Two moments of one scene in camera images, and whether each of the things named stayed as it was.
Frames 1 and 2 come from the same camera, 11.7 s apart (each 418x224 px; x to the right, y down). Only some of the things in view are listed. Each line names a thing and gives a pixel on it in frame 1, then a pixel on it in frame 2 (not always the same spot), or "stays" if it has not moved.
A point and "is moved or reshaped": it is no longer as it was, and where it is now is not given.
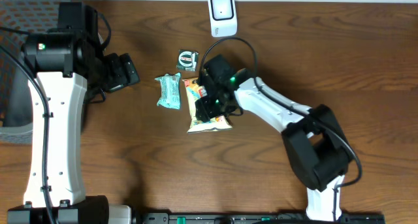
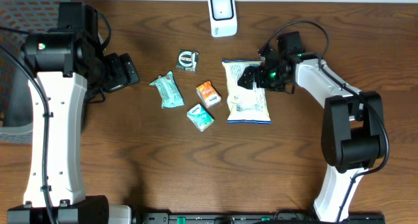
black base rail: [255, 218] stays
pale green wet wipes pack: [170, 91] is moved or reshaped
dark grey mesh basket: [22, 12] stays
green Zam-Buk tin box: [187, 60] stays
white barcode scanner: [222, 13] stays
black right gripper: [203, 113] -> [257, 71]
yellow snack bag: [193, 92] is moved or reshaped
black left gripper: [121, 79] stays
